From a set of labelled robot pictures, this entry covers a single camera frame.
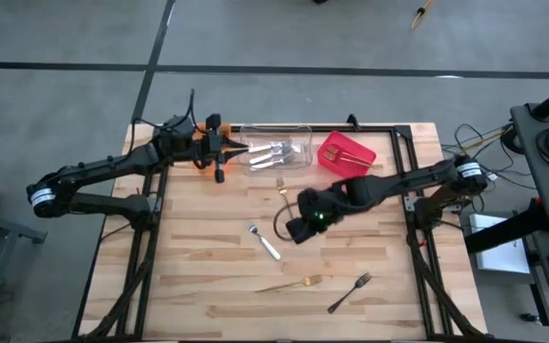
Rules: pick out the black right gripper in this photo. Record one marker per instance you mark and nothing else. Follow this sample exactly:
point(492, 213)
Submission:
point(317, 212)

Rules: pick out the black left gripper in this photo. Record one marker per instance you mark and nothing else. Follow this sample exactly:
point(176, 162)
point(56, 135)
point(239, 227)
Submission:
point(184, 143)

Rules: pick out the red plastic bin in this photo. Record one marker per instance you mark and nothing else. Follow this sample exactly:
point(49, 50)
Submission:
point(346, 167)

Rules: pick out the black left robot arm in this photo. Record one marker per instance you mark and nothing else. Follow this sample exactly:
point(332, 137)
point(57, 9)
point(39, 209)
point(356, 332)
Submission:
point(103, 167)

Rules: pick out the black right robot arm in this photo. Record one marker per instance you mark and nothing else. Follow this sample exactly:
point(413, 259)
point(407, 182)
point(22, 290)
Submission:
point(398, 183)

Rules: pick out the orange plastic bin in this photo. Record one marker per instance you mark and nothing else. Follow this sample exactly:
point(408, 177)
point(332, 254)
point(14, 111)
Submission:
point(217, 167)

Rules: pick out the clear plastic bin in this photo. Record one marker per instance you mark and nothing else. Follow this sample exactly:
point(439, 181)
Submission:
point(303, 143)

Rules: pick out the black fork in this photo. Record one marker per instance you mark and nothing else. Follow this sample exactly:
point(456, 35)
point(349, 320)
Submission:
point(348, 294)

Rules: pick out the grey metal mounting plate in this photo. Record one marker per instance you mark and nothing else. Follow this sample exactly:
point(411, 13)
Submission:
point(410, 203)

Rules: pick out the black table clamp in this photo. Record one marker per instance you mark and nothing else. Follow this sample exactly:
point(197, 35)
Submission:
point(352, 121)

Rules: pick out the black desk support bar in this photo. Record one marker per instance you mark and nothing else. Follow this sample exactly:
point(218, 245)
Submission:
point(494, 240)

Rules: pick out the white power adapter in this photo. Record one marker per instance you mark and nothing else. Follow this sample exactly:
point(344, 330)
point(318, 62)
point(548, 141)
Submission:
point(493, 176)

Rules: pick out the white flat panel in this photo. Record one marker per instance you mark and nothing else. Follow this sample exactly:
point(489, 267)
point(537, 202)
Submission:
point(503, 257)

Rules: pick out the grey equipment desk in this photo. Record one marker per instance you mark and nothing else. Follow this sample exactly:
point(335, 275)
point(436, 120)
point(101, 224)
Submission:
point(532, 143)

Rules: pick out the small black plug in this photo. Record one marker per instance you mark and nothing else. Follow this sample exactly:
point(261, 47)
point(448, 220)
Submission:
point(529, 318)

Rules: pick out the black aluminium table frame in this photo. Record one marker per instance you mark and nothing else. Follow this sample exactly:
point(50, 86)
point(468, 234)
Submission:
point(331, 128)

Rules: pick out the grey metal table frame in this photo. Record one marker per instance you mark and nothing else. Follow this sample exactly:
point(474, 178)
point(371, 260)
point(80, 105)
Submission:
point(12, 228)

